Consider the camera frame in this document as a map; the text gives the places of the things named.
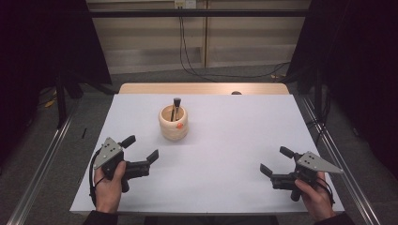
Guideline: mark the thin black brush orange end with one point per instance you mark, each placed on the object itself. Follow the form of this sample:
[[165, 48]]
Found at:
[[172, 114]]

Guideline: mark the white table sheet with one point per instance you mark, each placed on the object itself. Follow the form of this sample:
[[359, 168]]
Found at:
[[219, 150]]

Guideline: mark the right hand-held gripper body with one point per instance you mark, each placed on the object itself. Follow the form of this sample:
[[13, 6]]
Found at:
[[316, 163]]

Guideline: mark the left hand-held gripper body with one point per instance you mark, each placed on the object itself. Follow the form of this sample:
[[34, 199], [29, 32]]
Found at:
[[108, 153]]

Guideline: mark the black makeup brush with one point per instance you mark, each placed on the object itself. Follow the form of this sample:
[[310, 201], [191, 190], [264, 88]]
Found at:
[[177, 104]]

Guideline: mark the dark horizontal bar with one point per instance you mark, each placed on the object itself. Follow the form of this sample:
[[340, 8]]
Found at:
[[140, 13]]

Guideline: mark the small yellow floor scrap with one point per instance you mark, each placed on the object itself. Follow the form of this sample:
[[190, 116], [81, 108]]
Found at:
[[50, 103]]

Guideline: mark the cream ringed brush holder cup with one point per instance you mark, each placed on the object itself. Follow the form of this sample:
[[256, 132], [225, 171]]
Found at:
[[170, 131]]

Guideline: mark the person's right hand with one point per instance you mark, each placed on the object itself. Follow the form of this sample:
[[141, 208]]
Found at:
[[319, 200]]

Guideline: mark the white wall outlet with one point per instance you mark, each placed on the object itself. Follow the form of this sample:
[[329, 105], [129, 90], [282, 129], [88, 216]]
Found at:
[[185, 3]]

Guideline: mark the person's left hand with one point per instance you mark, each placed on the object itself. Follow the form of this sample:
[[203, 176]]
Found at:
[[108, 195]]

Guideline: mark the metal floor rail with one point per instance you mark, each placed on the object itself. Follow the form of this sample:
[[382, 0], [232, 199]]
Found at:
[[43, 168], [331, 140]]

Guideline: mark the small dark table edge knob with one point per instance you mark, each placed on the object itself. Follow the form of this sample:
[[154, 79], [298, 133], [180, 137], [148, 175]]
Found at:
[[236, 92]]

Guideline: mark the black curtain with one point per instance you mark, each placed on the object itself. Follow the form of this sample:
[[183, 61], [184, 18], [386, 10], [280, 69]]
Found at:
[[359, 62], [37, 47]]

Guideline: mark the black metal stand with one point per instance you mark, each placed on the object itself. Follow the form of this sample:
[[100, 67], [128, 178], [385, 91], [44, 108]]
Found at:
[[318, 93], [61, 103]]

